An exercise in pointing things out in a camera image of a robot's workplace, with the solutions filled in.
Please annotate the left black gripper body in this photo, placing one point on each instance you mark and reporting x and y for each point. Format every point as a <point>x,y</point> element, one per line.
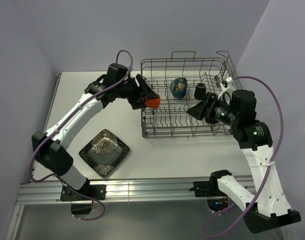
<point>133,93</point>

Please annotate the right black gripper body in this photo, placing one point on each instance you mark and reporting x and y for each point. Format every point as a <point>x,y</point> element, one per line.
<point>218,111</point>

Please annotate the small orange cup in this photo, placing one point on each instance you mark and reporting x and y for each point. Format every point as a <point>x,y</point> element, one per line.
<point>153,103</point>

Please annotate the black ceramic mug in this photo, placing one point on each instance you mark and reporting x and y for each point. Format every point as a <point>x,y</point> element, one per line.
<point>200,91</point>

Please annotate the blue patterned bowl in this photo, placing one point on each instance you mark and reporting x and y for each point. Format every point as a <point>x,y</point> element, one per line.
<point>178,87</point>

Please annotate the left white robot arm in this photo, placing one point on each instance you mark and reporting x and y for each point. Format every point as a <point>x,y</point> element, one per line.
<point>50,147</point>

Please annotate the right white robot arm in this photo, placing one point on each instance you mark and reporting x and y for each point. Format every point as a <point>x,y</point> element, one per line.
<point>269,207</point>

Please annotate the black floral square plate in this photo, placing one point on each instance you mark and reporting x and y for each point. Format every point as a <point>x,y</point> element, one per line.
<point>104,153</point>

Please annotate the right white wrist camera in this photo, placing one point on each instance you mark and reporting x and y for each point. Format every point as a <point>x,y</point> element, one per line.
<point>227,87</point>

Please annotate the grey wire dish rack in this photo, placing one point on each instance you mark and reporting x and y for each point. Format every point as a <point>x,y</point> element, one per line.
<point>171,120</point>

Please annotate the aluminium table edge rail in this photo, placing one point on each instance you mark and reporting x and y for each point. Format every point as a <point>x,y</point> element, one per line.
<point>121,190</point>

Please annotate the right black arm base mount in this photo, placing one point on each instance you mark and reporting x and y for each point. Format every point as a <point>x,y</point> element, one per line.
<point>209,188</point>

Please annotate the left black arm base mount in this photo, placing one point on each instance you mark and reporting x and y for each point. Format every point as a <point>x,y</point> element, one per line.
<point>82,202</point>

